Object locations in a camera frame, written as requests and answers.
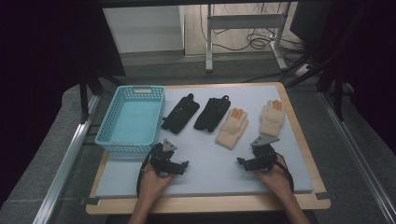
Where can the white cabinet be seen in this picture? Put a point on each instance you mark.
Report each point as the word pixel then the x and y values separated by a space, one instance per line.
pixel 143 29

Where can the black glove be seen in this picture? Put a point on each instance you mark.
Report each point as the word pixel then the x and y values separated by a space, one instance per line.
pixel 212 114
pixel 180 114

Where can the black stand legs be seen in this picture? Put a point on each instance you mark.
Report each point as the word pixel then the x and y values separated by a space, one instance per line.
pixel 83 99
pixel 337 96

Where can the white power strip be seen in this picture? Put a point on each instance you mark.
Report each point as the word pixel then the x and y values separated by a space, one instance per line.
pixel 302 70

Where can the person's right hand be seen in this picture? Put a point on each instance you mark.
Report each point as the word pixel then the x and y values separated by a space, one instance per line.
pixel 277 180

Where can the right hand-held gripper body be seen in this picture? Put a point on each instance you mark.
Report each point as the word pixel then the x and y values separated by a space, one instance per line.
pixel 263 155

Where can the white metal stand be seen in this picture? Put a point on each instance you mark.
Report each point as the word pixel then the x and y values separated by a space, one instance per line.
pixel 244 21

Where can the grey table clamp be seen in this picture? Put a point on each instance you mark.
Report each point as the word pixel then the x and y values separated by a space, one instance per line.
pixel 90 201
pixel 326 195

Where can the person's left hand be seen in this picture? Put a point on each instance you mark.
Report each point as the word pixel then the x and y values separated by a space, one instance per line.
pixel 154 183

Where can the dark curtain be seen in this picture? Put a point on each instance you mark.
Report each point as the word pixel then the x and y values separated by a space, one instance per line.
pixel 40 62
pixel 367 56

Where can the aluminium rail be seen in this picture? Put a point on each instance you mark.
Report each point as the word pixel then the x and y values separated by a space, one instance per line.
pixel 65 165
pixel 361 161

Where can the white foam mat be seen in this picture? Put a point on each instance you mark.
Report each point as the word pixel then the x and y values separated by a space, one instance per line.
pixel 205 174

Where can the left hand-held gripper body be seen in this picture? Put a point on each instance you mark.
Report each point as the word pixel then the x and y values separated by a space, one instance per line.
pixel 162 158

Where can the turquoise plastic basket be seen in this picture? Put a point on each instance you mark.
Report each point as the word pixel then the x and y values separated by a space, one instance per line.
pixel 134 123

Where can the cream knit glove orange fingertips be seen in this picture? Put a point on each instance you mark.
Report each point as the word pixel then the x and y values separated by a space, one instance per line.
pixel 232 129
pixel 272 119

